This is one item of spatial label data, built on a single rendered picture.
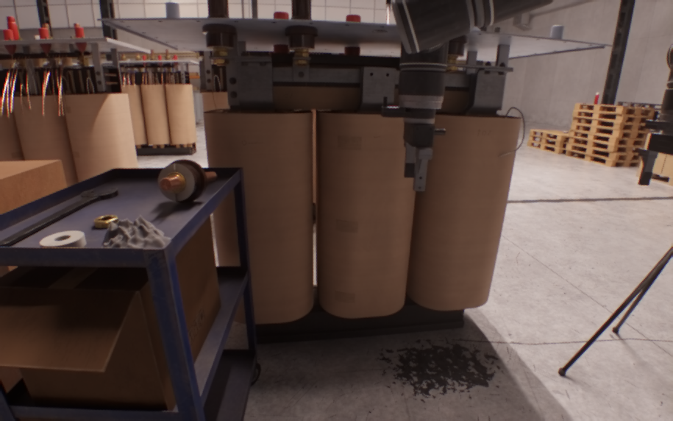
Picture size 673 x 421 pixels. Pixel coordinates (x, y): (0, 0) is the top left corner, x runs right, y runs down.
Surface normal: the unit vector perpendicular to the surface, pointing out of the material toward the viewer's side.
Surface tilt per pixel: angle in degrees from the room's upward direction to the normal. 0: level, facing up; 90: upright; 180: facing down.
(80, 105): 90
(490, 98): 90
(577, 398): 0
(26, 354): 26
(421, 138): 90
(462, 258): 90
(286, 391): 0
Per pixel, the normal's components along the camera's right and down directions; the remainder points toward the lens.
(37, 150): 0.21, 0.33
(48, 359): 0.03, -0.70
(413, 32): -0.07, 0.68
